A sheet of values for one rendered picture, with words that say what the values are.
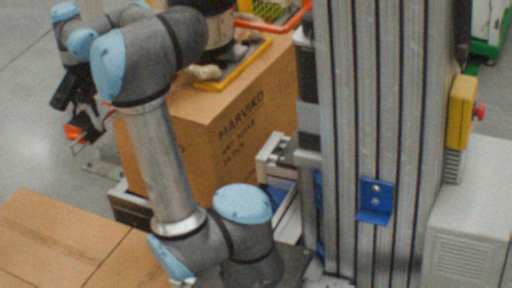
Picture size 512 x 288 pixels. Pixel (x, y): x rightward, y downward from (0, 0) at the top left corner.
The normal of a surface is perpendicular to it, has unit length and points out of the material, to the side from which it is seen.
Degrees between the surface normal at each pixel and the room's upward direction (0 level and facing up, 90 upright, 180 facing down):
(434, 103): 90
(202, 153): 90
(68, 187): 0
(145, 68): 79
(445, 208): 0
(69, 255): 0
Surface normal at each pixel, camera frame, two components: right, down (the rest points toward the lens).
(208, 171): -0.52, 0.55
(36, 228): -0.10, -0.79
